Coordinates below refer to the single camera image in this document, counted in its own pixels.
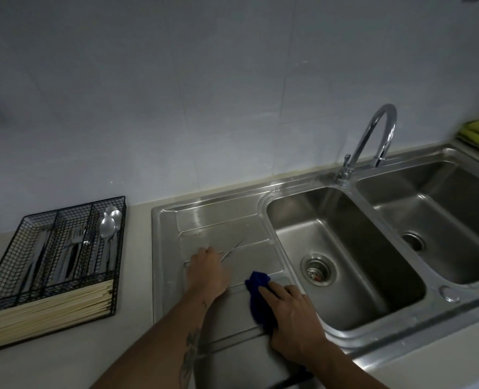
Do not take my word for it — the stainless steel double sink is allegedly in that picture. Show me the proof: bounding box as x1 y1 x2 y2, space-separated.
151 143 479 389

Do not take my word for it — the dark blue cloth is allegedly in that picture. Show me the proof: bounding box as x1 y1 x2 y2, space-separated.
244 271 283 337

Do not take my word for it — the black wire cutlery tray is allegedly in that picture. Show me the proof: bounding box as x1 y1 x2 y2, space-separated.
0 196 127 345

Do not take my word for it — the person's right hand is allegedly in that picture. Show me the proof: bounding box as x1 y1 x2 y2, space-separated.
258 281 329 365

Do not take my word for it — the bundle of wooden chopsticks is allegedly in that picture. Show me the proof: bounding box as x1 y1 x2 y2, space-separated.
0 279 115 351

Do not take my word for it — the person's left hand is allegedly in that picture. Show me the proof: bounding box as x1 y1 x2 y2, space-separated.
184 246 232 306

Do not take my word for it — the person's left forearm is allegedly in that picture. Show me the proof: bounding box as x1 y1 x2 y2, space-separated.
89 295 212 389

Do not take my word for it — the chrome faucet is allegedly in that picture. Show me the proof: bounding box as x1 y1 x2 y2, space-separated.
335 103 398 186

